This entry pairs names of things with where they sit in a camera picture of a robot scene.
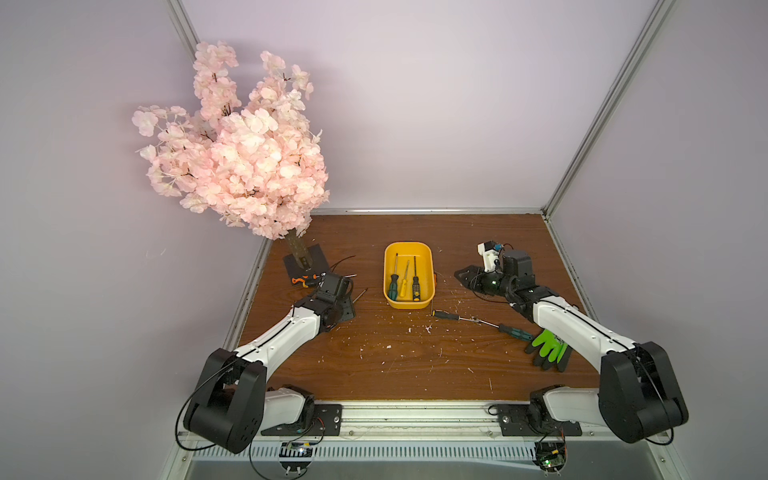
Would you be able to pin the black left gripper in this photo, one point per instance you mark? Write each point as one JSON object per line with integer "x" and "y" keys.
{"x": 349, "y": 309}

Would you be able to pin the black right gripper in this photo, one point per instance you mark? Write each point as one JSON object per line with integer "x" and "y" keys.
{"x": 478, "y": 279}

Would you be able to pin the orange handled screwdriver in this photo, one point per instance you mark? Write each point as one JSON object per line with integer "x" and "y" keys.
{"x": 360, "y": 295}

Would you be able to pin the black yellow dotted screwdriver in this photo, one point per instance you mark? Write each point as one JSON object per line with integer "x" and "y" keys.
{"x": 416, "y": 288}

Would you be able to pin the green black handled screwdriver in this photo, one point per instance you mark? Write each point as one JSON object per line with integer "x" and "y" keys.
{"x": 392, "y": 291}

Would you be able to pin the yellow handled flathead screwdriver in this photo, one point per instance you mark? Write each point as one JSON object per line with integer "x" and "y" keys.
{"x": 403, "y": 289}

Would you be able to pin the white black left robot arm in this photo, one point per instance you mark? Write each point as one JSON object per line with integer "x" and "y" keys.
{"x": 232, "y": 403}

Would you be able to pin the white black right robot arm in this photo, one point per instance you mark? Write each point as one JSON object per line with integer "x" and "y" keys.
{"x": 638, "y": 395}

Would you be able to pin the small orange precision screwdriver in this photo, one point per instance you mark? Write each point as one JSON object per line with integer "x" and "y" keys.
{"x": 306, "y": 280}

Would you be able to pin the black yellow long screwdriver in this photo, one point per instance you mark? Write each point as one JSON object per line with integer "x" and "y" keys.
{"x": 444, "y": 315}

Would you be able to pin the yellow plastic storage box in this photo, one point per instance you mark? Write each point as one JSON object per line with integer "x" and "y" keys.
{"x": 427, "y": 276}

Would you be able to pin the green black work glove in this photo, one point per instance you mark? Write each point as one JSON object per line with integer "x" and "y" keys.
{"x": 549, "y": 352}

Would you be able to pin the pink artificial blossom tree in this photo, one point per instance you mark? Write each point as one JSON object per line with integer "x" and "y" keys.
{"x": 256, "y": 164}

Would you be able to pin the left controller board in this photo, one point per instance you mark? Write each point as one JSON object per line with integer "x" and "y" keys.
{"x": 295, "y": 458}

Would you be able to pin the controller board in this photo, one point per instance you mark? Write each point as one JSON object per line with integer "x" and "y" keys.
{"x": 295, "y": 458}
{"x": 550, "y": 457}

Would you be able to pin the right controller board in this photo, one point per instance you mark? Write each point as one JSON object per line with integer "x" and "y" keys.
{"x": 550, "y": 457}

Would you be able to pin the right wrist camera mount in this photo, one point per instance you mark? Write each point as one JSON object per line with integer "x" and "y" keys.
{"x": 490, "y": 252}

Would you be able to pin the small green handled screwdriver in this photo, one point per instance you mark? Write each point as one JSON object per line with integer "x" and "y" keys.
{"x": 515, "y": 333}

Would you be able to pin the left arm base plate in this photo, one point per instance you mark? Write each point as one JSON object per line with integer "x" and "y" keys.
{"x": 322, "y": 419}

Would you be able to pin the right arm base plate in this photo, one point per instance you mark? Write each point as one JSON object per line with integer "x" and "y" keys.
{"x": 528, "y": 420}

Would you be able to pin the aluminium front rail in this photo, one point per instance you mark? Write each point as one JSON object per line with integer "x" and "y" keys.
{"x": 422, "y": 420}

